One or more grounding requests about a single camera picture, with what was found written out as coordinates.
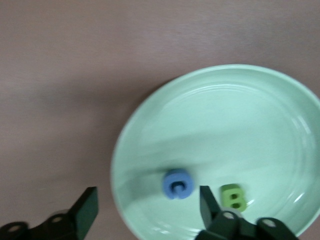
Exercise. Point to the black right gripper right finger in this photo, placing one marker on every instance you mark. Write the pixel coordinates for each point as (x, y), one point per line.
(210, 215)

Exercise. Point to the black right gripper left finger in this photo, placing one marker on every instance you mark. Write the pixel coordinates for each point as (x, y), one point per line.
(82, 212)

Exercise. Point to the green letter B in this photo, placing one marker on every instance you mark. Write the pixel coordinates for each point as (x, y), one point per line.
(227, 197)

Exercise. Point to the blue letter G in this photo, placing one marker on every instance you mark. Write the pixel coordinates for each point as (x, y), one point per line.
(167, 186)

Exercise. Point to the light green plate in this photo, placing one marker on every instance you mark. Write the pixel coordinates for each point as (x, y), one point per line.
(225, 125)

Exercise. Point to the brown table cover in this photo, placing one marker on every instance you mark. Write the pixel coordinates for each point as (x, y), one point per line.
(75, 75)

